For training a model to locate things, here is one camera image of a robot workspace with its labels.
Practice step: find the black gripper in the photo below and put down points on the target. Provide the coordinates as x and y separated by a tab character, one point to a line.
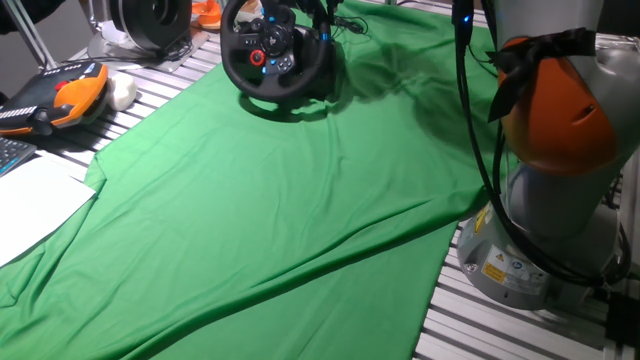
325	6

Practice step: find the black racing steering wheel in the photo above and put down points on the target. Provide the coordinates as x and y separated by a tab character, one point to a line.
227	47

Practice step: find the silver and orange robot arm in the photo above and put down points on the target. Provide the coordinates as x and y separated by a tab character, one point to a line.
555	130

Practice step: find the black steering wheel base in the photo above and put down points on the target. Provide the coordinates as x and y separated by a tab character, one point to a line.
338	65

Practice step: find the orange plastic object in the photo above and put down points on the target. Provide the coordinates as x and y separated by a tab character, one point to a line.
207	15

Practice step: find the white rounded lump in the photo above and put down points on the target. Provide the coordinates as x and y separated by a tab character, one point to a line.
121	91

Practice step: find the green cloth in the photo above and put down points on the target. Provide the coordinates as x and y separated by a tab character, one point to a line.
250	225

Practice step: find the thin grey metal rod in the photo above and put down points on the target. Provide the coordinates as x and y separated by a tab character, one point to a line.
91	20

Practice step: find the orange and black teach pendant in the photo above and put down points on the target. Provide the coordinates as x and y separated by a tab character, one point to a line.
60	97

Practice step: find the black computer keyboard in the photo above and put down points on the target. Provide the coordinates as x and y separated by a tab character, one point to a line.
12	155

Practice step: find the white paper sheet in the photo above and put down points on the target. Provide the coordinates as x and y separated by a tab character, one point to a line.
35	205

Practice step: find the grey metal frame post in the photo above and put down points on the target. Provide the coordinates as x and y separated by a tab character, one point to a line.
30	35

